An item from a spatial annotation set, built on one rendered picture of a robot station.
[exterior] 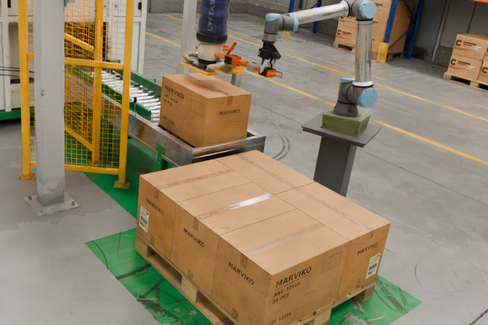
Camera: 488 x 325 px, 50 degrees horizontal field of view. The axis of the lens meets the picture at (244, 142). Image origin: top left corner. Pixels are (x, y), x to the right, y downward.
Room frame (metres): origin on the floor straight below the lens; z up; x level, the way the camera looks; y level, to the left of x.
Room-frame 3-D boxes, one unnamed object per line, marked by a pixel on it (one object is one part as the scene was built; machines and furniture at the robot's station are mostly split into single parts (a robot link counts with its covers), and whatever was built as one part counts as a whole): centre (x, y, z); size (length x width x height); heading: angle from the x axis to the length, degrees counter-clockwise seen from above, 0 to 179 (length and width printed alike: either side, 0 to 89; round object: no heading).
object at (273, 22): (3.39, -0.08, 1.51); 0.10 x 0.09 x 0.12; 114
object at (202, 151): (3.54, 0.10, 0.58); 0.70 x 0.03 x 0.06; 134
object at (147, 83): (4.82, 0.96, 0.60); 1.60 x 0.10 x 0.09; 44
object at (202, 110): (3.78, 0.34, 0.75); 0.60 x 0.40 x 0.40; 42
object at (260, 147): (3.54, 0.10, 0.47); 0.70 x 0.03 x 0.15; 134
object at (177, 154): (4.16, 1.14, 0.50); 2.31 x 0.05 x 0.19; 44
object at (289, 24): (3.44, -0.18, 1.51); 0.12 x 0.12 x 0.09; 24
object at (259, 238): (2.84, -0.16, 0.34); 1.20 x 1.00 x 0.40; 44
